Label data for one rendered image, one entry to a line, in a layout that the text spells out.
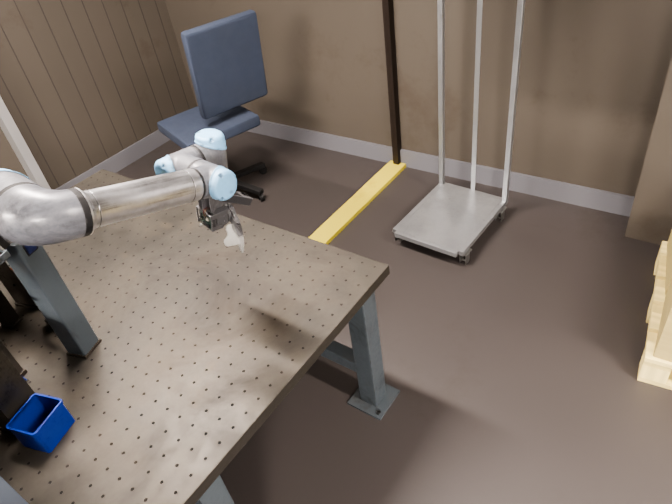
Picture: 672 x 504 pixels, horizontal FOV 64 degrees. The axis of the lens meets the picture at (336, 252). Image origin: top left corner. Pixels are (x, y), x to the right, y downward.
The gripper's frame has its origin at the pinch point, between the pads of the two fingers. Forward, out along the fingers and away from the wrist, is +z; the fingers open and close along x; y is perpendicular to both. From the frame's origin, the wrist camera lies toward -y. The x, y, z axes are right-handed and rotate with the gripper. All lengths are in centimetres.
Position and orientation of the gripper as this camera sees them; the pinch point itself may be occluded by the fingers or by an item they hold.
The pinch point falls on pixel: (229, 240)
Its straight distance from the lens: 162.7
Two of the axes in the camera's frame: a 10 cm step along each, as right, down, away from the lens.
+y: -7.1, 4.2, -5.7
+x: 7.1, 4.6, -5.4
